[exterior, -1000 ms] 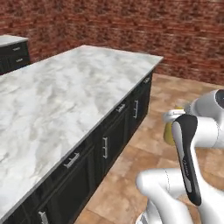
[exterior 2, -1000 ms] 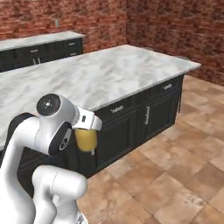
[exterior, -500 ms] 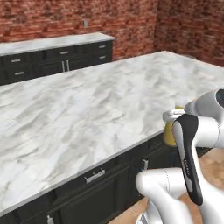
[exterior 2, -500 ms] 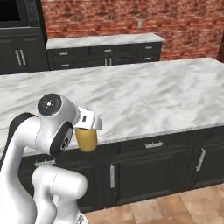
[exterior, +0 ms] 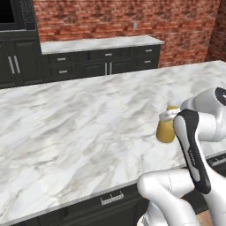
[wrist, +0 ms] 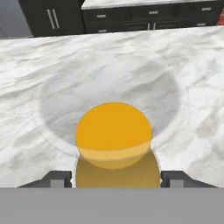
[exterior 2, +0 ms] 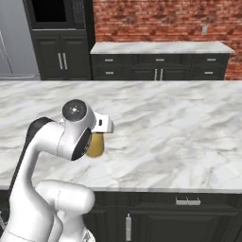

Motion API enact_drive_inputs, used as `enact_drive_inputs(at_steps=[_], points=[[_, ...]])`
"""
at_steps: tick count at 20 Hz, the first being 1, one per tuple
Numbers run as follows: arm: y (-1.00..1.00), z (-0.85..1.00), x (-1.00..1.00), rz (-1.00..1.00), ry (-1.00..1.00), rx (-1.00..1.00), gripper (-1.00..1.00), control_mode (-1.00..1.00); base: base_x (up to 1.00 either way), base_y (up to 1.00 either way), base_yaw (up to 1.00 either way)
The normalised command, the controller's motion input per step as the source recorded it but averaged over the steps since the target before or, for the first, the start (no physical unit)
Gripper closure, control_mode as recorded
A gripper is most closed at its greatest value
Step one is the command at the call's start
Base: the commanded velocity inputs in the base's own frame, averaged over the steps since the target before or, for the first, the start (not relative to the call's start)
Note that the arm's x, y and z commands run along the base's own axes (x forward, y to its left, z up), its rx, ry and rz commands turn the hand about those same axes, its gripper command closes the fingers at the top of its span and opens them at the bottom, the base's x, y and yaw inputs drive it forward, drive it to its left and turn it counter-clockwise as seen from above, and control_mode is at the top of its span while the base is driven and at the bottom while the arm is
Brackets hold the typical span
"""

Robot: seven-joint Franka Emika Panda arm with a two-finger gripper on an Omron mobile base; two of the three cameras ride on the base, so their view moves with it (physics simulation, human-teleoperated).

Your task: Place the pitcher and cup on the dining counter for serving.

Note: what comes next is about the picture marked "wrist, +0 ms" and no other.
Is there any orange red object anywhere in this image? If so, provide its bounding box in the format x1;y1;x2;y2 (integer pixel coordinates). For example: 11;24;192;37
217;8;224;27

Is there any yellow cup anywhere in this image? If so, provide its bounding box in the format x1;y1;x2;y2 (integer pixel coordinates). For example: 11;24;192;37
73;101;162;189

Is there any black drawer cabinet run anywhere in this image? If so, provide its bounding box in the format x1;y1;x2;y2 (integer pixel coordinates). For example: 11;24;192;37
80;0;224;35

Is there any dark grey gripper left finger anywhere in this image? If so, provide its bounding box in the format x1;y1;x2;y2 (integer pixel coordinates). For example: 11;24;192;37
17;170;73;189

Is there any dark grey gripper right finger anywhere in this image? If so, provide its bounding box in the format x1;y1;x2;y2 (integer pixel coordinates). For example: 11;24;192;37
160;170;219;189

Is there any tall black cupboard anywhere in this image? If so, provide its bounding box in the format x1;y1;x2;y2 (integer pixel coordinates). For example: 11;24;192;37
17;0;86;38

